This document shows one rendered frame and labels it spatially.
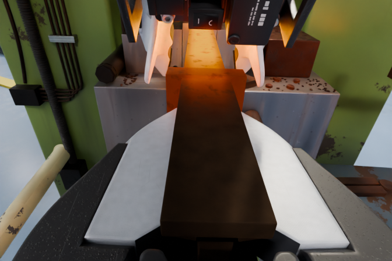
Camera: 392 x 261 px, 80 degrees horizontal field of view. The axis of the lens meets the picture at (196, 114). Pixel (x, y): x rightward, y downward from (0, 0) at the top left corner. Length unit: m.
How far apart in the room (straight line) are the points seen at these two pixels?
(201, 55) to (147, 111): 0.21
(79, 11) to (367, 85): 0.68
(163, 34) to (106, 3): 0.38
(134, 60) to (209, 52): 0.24
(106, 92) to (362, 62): 0.56
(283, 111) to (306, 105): 0.04
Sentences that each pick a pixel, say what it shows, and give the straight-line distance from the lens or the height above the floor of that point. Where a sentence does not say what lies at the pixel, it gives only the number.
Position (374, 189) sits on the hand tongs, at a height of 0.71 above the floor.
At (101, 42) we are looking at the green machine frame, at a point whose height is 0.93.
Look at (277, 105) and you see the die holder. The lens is 0.39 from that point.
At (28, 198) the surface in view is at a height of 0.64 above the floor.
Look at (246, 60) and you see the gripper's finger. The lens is 0.21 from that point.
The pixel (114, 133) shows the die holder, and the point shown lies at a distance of 0.43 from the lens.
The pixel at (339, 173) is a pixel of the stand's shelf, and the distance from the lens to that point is 0.62.
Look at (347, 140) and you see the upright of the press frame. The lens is 0.78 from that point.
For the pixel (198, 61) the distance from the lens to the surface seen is 0.18.
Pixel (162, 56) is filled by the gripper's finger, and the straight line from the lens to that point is 0.20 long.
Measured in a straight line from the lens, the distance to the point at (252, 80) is 0.38.
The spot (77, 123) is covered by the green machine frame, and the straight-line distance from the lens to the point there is 0.71.
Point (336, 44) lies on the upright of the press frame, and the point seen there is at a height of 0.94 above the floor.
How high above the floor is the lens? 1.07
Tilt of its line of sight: 31 degrees down
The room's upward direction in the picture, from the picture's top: 2 degrees clockwise
